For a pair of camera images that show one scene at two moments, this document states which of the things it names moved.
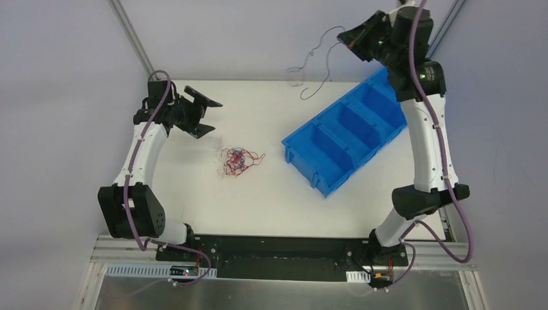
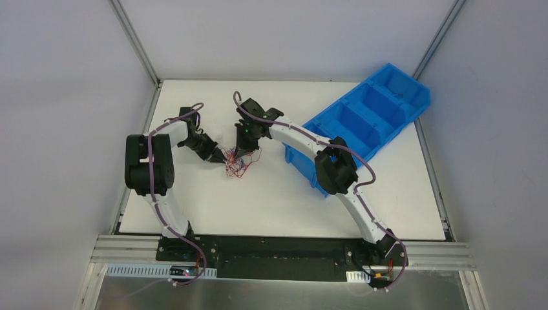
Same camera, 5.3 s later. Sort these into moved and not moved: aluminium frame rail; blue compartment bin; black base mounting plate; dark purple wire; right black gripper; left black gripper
Moved: left black gripper; dark purple wire; right black gripper
Not moved: blue compartment bin; black base mounting plate; aluminium frame rail
